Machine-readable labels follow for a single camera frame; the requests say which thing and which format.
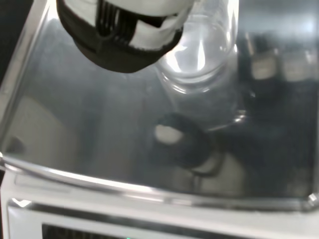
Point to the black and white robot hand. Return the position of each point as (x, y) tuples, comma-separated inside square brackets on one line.
[(117, 49)]

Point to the white electronic balance, steel pan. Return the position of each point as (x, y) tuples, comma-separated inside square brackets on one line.
[(74, 124)]

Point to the black bench cloth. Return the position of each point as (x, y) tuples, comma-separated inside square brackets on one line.
[(15, 20)]

